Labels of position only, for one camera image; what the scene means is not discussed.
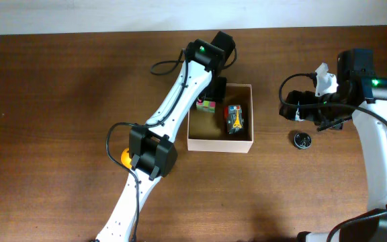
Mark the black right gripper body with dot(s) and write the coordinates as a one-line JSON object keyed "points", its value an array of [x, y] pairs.
{"points": [[328, 116]]}

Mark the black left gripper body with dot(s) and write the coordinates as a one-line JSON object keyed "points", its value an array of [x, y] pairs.
{"points": [[217, 87]]}

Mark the multicoloured puzzle cube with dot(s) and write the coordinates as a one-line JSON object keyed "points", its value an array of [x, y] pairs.
{"points": [[206, 106]]}

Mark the red grey toy truck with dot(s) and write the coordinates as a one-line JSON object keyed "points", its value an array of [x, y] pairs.
{"points": [[233, 115]]}

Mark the pink cardboard box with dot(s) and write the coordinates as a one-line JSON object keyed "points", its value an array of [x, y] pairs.
{"points": [[207, 131]]}

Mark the black round fan wheel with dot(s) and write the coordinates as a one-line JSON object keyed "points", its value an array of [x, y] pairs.
{"points": [[302, 140]]}

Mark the orange toy animal figure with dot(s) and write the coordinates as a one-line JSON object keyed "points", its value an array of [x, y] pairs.
{"points": [[125, 158]]}

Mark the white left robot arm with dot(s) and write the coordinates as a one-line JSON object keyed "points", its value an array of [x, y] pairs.
{"points": [[151, 152]]}

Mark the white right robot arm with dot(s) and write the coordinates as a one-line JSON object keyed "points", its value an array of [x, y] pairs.
{"points": [[370, 120]]}

